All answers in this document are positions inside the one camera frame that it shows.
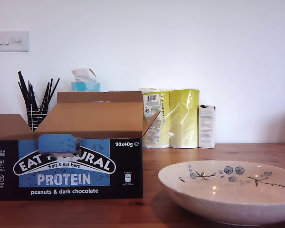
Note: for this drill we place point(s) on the black blue snackbar carton box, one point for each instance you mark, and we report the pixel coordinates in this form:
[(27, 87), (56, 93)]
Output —
[(126, 171)]

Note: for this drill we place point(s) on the white paper tissue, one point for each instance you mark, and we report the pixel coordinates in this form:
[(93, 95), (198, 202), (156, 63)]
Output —
[(82, 74)]

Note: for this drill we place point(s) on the teal tissue box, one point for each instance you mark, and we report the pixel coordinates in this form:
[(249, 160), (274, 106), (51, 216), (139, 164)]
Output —
[(85, 87)]

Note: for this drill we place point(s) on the white wall light switch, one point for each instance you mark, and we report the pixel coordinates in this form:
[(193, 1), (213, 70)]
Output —
[(10, 45)]

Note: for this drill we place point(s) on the small white printed carton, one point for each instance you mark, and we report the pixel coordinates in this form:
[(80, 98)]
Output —
[(206, 128)]

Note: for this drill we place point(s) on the white floral ceramic plate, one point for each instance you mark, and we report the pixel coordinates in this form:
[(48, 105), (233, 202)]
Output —
[(204, 209)]

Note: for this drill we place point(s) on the yellow paper towel pack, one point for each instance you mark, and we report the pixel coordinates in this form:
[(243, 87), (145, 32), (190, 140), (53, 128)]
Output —
[(180, 118)]

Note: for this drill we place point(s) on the black thin stick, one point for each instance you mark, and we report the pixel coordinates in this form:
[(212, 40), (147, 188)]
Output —
[(54, 89), (23, 85), (29, 86), (22, 93), (46, 91), (49, 88)]

